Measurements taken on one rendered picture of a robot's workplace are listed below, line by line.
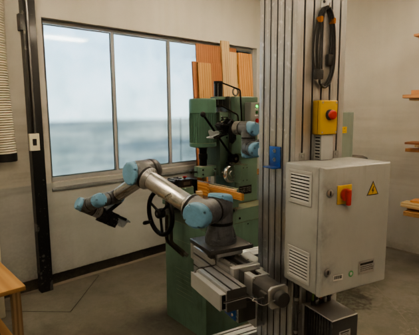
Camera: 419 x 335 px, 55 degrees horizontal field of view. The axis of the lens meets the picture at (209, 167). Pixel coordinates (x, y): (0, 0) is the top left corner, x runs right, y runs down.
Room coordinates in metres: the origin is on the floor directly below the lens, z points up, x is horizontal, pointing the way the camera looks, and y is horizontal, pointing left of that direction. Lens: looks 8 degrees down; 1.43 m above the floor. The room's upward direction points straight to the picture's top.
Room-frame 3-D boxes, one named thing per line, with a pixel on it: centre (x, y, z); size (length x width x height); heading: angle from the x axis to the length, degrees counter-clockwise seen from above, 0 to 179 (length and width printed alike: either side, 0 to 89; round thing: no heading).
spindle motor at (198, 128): (2.63, 0.04, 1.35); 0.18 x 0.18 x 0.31
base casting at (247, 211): (2.71, -0.05, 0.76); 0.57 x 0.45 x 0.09; 130
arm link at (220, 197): (1.84, -0.05, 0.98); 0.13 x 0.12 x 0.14; 144
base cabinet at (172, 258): (2.71, -0.05, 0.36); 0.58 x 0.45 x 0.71; 130
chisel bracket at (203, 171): (2.64, 0.02, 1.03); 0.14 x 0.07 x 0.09; 130
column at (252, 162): (2.82, -0.18, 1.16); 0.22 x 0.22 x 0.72; 40
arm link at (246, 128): (2.16, -0.21, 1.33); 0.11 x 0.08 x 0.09; 40
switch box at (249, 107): (2.73, -0.29, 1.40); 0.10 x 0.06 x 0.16; 130
